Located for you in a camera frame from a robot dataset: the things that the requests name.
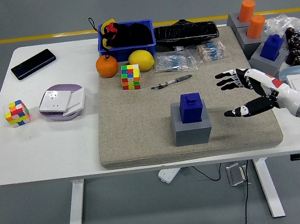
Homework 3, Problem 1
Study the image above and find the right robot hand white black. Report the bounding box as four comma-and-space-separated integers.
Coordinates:
213, 59, 300, 127

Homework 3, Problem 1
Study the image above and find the blue square seal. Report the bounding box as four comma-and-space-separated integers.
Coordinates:
257, 33, 287, 62
177, 91, 207, 125

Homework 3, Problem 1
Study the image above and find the grey seal holder box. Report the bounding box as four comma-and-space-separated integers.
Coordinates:
225, 11, 250, 32
247, 40, 292, 81
168, 98, 215, 147
234, 24, 270, 61

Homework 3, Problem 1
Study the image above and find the orange cylinder seal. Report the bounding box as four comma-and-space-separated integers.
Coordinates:
236, 0, 258, 24
244, 14, 268, 40

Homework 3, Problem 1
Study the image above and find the dark brown knobs pile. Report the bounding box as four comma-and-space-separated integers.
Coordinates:
281, 25, 300, 67

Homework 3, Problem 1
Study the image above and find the clear plastic bag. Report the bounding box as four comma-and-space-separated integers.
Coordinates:
262, 11, 300, 74

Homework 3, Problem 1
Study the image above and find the small resistor bag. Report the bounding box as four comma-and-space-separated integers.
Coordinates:
193, 39, 228, 65

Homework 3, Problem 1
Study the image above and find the white table leg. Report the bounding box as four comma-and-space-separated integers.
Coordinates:
60, 178, 90, 224
251, 155, 286, 220

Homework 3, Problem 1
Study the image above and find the silver pen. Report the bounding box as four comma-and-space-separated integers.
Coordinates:
150, 73, 195, 91

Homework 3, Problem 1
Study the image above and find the large resistor bag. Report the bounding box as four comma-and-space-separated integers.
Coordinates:
151, 47, 199, 77

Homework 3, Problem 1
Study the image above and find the black keyboard in plastic wrap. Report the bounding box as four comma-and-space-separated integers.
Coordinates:
151, 14, 221, 53

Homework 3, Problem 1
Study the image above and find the white power strip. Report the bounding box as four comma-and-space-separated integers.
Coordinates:
157, 166, 182, 185

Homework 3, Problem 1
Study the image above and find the yellow lemon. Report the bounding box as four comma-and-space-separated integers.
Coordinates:
127, 48, 157, 74

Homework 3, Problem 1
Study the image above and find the grey-brown mat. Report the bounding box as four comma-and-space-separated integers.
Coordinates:
85, 20, 285, 172

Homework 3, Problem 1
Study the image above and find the aligned rubik's cube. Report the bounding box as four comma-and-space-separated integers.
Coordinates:
119, 63, 143, 92

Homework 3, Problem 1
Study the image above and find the blue plastic bin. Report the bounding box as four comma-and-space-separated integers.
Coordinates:
94, 18, 158, 66

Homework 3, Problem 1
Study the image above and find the orange fruit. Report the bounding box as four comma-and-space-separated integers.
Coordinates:
94, 53, 121, 80

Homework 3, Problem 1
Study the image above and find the yellow plastic piece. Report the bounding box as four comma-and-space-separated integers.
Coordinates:
98, 17, 120, 50

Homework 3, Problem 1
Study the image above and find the purple plate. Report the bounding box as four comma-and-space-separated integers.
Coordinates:
36, 81, 88, 125

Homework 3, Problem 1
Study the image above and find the black smartphone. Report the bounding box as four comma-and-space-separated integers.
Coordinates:
8, 47, 59, 82

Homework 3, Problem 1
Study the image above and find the twisted rubik's cube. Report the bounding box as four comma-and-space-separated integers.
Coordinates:
2, 98, 32, 130

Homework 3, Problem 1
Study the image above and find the yellow floor tape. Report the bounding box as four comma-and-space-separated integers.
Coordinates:
0, 0, 300, 51

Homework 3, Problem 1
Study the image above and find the metal bracket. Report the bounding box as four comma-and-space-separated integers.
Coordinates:
225, 161, 250, 188

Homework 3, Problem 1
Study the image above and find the black power cable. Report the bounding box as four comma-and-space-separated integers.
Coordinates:
190, 158, 258, 224

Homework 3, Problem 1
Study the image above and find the black pouch with cord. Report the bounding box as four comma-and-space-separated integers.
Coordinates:
87, 9, 154, 54

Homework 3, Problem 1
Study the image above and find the white wall socket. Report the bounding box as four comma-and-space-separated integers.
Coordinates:
36, 87, 75, 116

